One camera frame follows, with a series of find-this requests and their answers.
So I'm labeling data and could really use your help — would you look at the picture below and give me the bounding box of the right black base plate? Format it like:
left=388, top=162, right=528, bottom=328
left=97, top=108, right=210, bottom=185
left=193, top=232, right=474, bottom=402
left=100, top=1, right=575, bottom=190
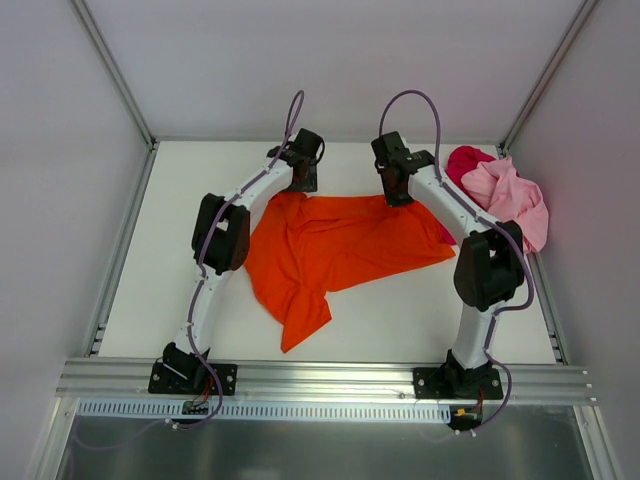
left=412, top=365, right=504, bottom=400

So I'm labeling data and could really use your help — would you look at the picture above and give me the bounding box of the orange t shirt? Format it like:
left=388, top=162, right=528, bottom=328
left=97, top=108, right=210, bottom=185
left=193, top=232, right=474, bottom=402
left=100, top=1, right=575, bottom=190
left=244, top=193, right=454, bottom=353

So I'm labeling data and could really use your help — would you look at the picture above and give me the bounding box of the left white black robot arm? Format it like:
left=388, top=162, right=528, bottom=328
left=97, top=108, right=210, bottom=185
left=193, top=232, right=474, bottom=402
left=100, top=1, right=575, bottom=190
left=148, top=129, right=325, bottom=395

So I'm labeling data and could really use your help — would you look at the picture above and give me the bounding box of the magenta t shirt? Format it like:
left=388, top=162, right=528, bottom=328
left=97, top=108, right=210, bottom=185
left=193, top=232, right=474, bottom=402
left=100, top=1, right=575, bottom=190
left=438, top=145, right=501, bottom=246

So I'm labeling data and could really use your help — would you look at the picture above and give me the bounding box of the aluminium frame post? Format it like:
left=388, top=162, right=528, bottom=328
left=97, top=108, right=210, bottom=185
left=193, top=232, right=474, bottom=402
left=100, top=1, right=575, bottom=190
left=69, top=0, right=156, bottom=150
left=496, top=0, right=600, bottom=156

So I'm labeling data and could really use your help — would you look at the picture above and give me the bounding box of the left aluminium frame post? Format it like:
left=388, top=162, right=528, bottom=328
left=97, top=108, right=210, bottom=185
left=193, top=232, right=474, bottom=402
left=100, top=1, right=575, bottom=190
left=69, top=0, right=156, bottom=150

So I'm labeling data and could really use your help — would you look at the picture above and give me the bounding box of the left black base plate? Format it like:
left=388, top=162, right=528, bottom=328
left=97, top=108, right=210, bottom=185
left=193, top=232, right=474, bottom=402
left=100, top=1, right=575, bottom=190
left=147, top=362, right=238, bottom=397

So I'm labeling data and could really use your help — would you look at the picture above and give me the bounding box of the aluminium mounting rail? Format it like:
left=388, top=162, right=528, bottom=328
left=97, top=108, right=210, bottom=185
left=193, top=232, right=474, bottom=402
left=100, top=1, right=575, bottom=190
left=55, top=357, right=598, bottom=406

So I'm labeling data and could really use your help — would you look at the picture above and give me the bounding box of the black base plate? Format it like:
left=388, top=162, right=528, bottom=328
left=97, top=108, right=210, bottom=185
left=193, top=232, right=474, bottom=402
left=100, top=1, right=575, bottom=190
left=147, top=362, right=238, bottom=397
left=412, top=365, right=504, bottom=400

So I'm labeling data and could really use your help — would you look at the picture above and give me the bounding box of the light pink t shirt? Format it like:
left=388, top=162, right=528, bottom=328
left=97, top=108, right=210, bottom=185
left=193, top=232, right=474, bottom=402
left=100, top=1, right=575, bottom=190
left=461, top=157, right=549, bottom=253

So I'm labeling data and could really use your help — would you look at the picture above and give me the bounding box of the right aluminium frame post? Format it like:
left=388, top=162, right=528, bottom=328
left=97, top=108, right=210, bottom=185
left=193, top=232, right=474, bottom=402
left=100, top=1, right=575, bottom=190
left=496, top=0, right=600, bottom=156

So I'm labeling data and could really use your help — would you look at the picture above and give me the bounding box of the white slotted cable duct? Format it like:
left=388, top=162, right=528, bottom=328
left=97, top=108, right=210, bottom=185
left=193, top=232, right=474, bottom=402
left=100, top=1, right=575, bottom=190
left=76, top=399, right=451, bottom=425

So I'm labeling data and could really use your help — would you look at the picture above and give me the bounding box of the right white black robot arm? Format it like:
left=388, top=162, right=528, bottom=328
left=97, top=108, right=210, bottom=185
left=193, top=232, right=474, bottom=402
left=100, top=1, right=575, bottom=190
left=371, top=132, right=531, bottom=400

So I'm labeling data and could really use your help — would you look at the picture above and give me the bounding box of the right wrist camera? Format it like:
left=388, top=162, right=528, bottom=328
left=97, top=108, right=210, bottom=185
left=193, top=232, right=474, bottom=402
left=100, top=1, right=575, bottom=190
left=371, top=131, right=410, bottom=163

